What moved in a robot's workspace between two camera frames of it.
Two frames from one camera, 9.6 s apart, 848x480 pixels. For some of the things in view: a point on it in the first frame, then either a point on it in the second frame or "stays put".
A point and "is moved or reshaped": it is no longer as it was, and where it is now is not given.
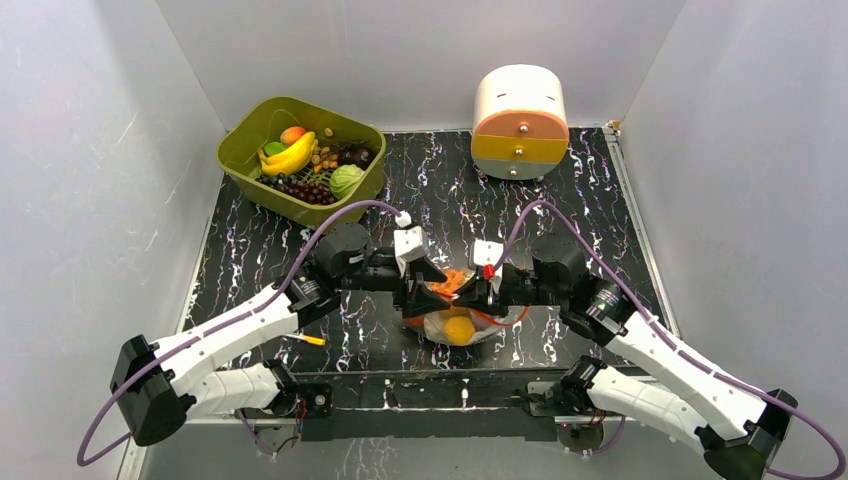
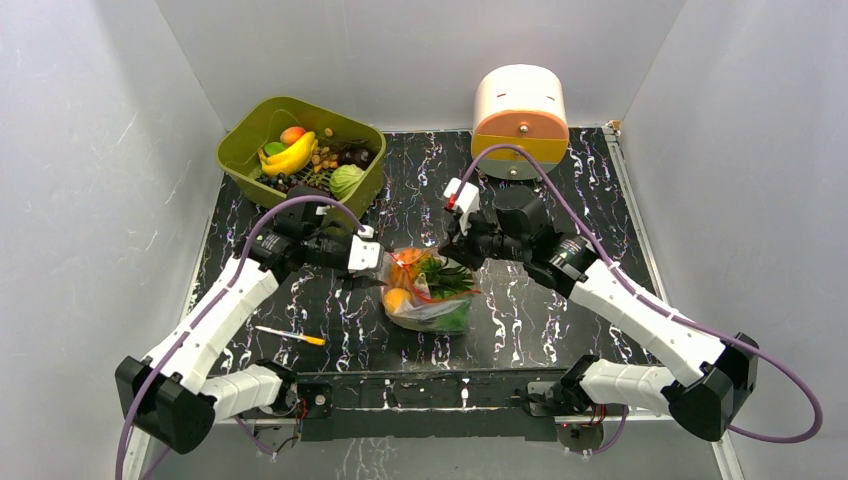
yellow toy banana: [290, 160] stays put
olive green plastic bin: [302, 161] stays put
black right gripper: [488, 290] -> [460, 245]
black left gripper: [421, 299] -> [355, 280]
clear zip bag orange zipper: [456, 325] is moved or reshaped
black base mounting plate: [430, 405] stays put
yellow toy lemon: [459, 329] is moved or reshaped
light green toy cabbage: [343, 180] stays put
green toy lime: [273, 148] stays put
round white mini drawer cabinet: [520, 126] stays put
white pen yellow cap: [307, 338] stays put
